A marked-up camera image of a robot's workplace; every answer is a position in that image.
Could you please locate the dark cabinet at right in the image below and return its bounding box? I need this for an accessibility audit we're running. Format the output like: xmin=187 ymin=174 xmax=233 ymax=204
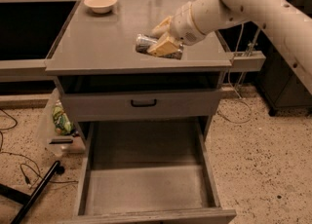
xmin=255 ymin=0 xmax=312 ymax=116

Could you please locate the closed grey top drawer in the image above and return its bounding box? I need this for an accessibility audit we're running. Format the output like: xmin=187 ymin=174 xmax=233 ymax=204
xmin=60 ymin=90 xmax=221 ymax=122

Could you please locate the green snack bag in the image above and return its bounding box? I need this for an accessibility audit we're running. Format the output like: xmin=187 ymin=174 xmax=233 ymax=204
xmin=52 ymin=100 xmax=73 ymax=135

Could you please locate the clear plastic storage bin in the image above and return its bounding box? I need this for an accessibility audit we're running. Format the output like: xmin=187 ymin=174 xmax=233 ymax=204
xmin=35 ymin=89 xmax=85 ymax=157

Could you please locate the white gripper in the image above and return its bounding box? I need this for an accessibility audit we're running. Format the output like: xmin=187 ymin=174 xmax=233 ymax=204
xmin=147 ymin=2 xmax=206 ymax=56

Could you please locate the black drawer handle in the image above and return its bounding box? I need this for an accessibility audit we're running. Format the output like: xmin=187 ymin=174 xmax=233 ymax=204
xmin=130 ymin=99 xmax=157 ymax=108

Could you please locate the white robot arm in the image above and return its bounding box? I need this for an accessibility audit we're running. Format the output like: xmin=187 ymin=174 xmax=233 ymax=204
xmin=147 ymin=0 xmax=312 ymax=93

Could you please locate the black metal stand leg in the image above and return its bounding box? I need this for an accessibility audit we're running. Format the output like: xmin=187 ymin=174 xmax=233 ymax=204
xmin=0 ymin=161 xmax=63 ymax=224

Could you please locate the grey drawer cabinet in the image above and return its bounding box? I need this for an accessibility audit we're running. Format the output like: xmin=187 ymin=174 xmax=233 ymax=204
xmin=46 ymin=0 xmax=235 ymax=224

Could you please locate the open grey middle drawer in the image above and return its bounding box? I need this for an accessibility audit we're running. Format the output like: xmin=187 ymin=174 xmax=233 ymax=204
xmin=58 ymin=118 xmax=236 ymax=224

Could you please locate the white ceramic bowl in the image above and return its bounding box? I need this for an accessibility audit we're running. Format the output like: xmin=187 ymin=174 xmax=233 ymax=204
xmin=84 ymin=0 xmax=117 ymax=14

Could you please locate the silver redbull can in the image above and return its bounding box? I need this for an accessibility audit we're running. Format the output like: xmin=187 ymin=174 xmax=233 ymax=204
xmin=136 ymin=34 xmax=183 ymax=59

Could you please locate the black floor cable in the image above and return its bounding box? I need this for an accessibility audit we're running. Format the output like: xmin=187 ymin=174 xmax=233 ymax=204
xmin=0 ymin=106 xmax=79 ymax=189

